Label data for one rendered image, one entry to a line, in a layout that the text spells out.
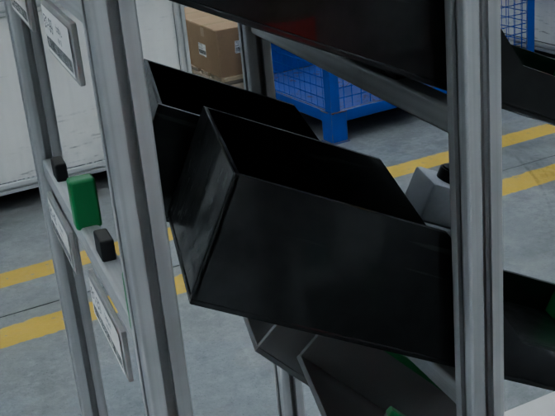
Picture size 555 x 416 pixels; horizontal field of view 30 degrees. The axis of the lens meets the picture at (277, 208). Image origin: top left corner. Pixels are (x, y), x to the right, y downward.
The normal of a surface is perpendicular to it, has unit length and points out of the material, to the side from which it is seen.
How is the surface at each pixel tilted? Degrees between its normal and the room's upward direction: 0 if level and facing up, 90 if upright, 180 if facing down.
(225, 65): 90
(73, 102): 90
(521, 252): 0
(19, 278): 0
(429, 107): 90
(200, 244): 65
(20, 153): 90
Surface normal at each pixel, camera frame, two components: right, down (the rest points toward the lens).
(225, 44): 0.45, 0.29
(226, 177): -0.92, -0.26
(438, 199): 0.19, 0.35
